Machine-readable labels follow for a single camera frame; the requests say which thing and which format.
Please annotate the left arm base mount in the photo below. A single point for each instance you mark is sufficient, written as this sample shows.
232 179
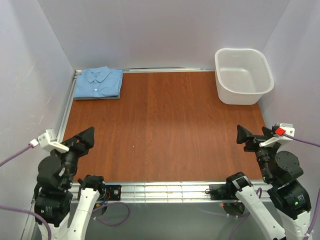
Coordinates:
111 193

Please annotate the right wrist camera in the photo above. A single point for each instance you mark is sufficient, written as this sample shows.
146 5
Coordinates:
283 134

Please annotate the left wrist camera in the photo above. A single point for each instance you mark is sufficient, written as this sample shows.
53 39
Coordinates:
48 141

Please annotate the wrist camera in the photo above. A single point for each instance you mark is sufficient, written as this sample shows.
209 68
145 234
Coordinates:
283 134
48 141

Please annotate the grey shirt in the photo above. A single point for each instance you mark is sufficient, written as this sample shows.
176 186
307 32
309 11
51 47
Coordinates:
97 98

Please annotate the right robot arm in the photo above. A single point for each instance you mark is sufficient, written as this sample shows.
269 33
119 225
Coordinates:
280 170

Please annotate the light blue long sleeve shirt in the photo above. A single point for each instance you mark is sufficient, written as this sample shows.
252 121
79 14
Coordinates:
98 82

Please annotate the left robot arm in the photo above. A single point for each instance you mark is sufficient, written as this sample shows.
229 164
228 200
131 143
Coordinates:
52 193

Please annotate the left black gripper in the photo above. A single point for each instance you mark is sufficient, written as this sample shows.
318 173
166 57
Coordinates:
75 143

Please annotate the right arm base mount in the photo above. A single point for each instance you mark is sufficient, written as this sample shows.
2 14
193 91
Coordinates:
218 192

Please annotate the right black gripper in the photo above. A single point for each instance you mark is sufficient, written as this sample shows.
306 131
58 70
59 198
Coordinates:
253 141

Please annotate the white plastic basket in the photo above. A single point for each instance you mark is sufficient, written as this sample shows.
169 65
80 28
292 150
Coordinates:
242 75

